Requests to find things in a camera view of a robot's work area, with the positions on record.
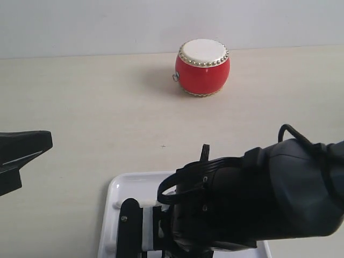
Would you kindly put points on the white wooden drumstick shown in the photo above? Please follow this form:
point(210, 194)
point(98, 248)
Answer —
point(140, 203)
point(110, 247)

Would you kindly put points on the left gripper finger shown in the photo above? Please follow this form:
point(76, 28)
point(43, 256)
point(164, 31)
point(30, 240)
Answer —
point(19, 148)
point(10, 181)

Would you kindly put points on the small red drum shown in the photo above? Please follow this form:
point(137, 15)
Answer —
point(202, 67)

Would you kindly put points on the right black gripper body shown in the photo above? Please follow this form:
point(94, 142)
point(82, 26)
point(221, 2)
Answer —
point(173, 223)

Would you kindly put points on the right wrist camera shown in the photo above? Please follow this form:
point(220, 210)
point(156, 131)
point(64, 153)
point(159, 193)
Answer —
point(129, 234)

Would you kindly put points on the white rectangular plastic tray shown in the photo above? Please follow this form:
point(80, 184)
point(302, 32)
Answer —
point(142, 186)

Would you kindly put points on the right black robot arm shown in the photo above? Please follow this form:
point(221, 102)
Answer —
point(284, 191)

